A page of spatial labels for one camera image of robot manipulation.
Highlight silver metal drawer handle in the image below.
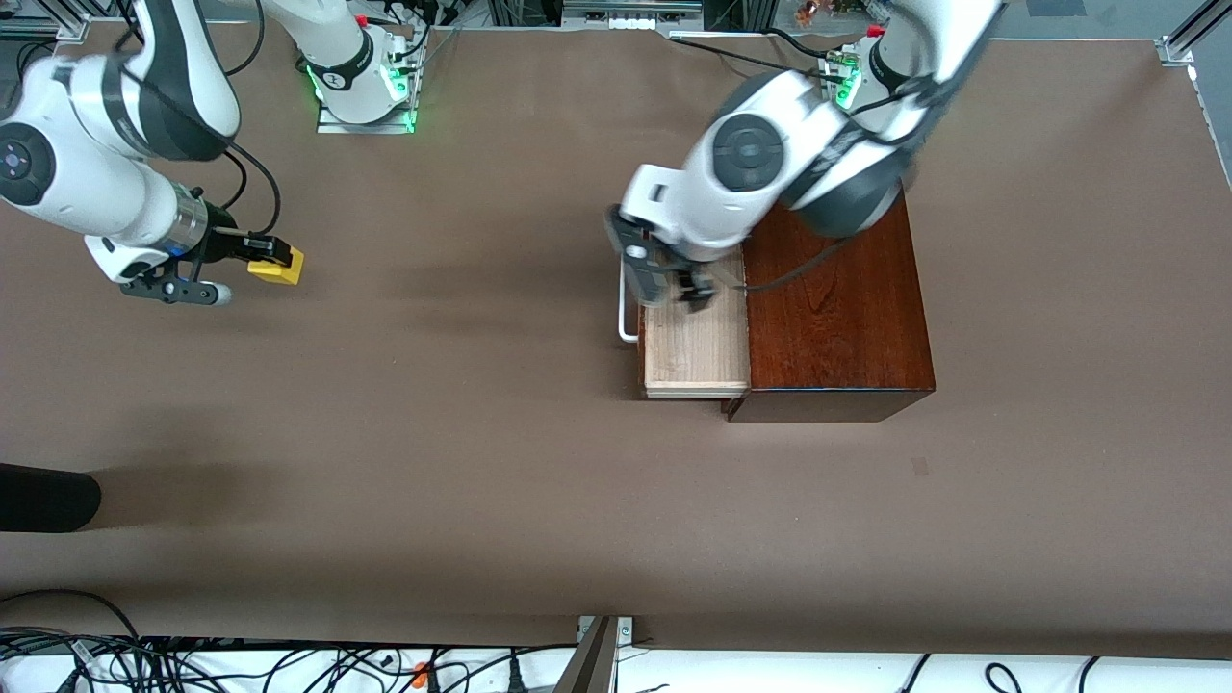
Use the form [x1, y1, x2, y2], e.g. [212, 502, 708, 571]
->
[617, 262, 641, 344]

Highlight dark brown wooden cabinet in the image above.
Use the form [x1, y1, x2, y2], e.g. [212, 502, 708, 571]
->
[722, 192, 937, 424]

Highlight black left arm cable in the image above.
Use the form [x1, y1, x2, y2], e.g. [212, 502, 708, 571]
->
[741, 38, 963, 292]

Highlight black cable on table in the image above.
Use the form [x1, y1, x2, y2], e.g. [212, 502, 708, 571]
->
[669, 35, 829, 78]

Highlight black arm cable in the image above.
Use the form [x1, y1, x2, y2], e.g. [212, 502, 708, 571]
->
[115, 67, 282, 237]
[741, 38, 963, 292]

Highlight black ribbed cylinder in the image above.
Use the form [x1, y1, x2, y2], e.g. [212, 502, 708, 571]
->
[0, 463, 102, 533]

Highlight metal frame bracket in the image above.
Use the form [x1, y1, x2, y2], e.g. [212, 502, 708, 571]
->
[553, 616, 636, 693]

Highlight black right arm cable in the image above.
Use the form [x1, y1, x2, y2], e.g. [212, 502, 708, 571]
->
[115, 67, 282, 237]

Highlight light wood drawer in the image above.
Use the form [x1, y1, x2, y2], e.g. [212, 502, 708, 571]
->
[637, 245, 752, 399]

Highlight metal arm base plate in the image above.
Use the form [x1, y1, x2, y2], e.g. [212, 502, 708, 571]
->
[318, 91, 417, 134]

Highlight aluminium frame rail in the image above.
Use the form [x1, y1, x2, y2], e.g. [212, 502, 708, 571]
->
[0, 0, 92, 41]
[1160, 0, 1232, 66]

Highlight yellow block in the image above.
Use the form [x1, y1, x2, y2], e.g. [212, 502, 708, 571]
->
[247, 247, 305, 287]

